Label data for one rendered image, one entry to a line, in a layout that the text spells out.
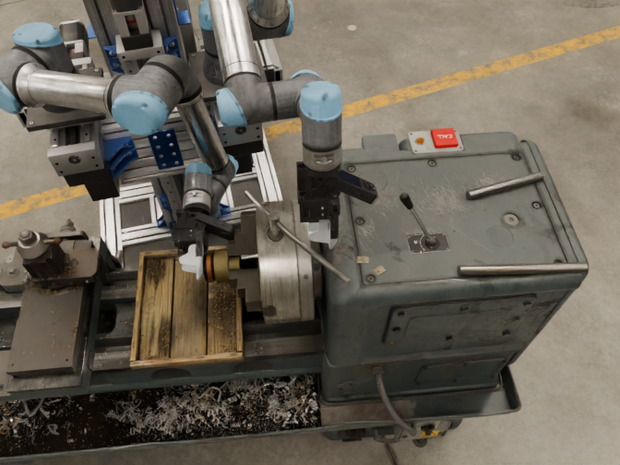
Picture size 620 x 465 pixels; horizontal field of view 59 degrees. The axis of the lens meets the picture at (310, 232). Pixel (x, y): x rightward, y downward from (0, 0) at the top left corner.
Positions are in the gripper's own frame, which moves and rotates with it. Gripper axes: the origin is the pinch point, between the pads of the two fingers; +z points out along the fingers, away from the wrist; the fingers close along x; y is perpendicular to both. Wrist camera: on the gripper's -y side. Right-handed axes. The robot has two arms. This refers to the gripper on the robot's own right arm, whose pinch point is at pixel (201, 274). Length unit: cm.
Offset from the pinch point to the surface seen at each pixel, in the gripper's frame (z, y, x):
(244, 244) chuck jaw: -6.0, -11.4, 3.7
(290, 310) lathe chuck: 11.7, -21.8, 0.3
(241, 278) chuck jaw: 2.1, -10.1, 0.6
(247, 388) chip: 11, -6, -55
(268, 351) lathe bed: 11.8, -15.2, -23.7
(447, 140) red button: -26, -65, 16
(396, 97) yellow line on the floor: -180, -92, -110
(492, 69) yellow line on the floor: -201, -157, -110
